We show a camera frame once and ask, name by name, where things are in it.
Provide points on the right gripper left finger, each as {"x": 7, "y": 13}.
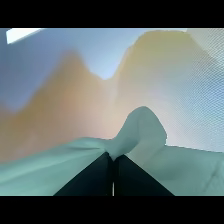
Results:
{"x": 93, "y": 180}

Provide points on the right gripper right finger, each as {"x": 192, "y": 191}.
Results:
{"x": 136, "y": 181}

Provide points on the pale green garment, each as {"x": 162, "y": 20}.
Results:
{"x": 40, "y": 170}

